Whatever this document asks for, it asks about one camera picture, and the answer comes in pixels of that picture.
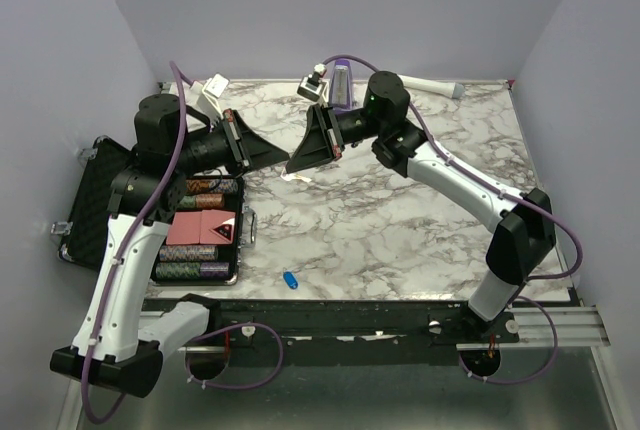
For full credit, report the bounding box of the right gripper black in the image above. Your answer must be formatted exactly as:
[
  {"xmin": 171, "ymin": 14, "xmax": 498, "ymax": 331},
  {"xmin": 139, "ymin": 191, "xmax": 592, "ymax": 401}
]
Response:
[{"xmin": 286, "ymin": 104, "xmax": 384, "ymax": 176}]

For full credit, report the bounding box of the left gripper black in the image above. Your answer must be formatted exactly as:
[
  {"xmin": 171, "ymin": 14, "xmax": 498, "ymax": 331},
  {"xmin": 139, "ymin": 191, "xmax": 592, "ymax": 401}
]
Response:
[{"xmin": 173, "ymin": 108, "xmax": 290, "ymax": 177}]

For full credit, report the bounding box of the blue key tag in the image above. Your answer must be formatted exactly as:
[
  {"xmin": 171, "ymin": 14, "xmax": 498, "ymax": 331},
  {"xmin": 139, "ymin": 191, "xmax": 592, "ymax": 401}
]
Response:
[{"xmin": 283, "ymin": 271, "xmax": 298, "ymax": 290}]

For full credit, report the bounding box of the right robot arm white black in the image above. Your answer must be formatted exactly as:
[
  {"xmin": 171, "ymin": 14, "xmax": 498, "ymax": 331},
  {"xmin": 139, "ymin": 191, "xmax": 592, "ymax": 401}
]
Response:
[{"xmin": 285, "ymin": 66, "xmax": 556, "ymax": 342}]

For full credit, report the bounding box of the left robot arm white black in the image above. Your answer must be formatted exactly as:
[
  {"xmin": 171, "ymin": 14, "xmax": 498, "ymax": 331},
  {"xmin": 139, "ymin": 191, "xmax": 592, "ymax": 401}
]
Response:
[{"xmin": 50, "ymin": 94, "xmax": 289, "ymax": 398}]

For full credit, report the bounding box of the purple metronome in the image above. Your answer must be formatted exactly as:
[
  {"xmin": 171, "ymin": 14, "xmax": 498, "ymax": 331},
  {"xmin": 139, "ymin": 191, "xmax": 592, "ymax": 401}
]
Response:
[{"xmin": 329, "ymin": 58, "xmax": 354, "ymax": 113}]

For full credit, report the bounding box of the black poker chip case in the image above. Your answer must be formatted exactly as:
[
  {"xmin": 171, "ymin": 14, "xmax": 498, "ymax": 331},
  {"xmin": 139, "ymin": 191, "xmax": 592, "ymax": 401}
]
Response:
[{"xmin": 51, "ymin": 135, "xmax": 245, "ymax": 288}]

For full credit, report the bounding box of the white microphone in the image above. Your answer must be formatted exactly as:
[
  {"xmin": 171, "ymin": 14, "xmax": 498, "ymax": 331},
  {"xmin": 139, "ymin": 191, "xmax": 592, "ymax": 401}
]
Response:
[{"xmin": 399, "ymin": 75, "xmax": 465, "ymax": 100}]

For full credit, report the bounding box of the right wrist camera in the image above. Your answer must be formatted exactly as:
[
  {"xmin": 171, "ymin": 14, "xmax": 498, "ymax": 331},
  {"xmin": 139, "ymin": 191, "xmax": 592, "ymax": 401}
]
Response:
[{"xmin": 297, "ymin": 63, "xmax": 329, "ymax": 106}]

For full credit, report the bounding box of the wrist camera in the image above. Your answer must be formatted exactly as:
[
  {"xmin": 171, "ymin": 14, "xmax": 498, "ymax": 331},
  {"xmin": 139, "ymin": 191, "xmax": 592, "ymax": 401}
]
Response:
[
  {"xmin": 190, "ymin": 73, "xmax": 230, "ymax": 121},
  {"xmin": 297, "ymin": 63, "xmax": 329, "ymax": 106}
]

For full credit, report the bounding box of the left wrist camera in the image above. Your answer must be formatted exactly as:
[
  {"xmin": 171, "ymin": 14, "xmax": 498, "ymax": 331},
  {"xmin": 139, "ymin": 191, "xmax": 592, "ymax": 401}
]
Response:
[{"xmin": 190, "ymin": 73, "xmax": 230, "ymax": 121}]

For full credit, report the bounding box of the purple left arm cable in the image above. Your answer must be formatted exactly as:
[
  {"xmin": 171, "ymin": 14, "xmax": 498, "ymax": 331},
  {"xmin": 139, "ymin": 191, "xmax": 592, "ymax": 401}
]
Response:
[{"xmin": 79, "ymin": 60, "xmax": 286, "ymax": 425}]

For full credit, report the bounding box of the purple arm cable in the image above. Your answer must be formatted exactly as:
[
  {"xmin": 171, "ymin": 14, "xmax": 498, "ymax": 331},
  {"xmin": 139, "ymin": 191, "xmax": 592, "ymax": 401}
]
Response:
[
  {"xmin": 312, "ymin": 54, "xmax": 585, "ymax": 386},
  {"xmin": 79, "ymin": 60, "xmax": 286, "ymax": 425}
]

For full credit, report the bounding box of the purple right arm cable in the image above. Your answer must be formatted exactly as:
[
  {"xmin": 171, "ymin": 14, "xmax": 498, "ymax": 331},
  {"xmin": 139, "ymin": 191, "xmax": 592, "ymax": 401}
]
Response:
[{"xmin": 312, "ymin": 54, "xmax": 585, "ymax": 386}]

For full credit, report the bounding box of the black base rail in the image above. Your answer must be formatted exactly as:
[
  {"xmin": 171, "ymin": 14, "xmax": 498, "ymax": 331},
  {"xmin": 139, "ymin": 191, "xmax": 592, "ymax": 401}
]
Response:
[{"xmin": 178, "ymin": 299, "xmax": 519, "ymax": 367}]

